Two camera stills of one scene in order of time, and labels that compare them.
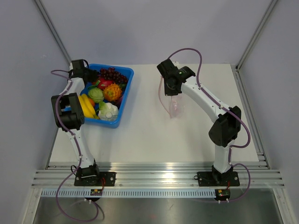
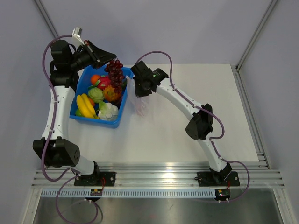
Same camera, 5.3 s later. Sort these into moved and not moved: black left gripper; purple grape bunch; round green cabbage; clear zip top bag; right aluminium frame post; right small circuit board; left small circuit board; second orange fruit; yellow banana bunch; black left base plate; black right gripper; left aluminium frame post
Moved: purple grape bunch; clear zip top bag; black right gripper; black left gripper
Not moved: yellow banana bunch; left aluminium frame post; left small circuit board; round green cabbage; right small circuit board; second orange fruit; right aluminium frame post; black left base plate
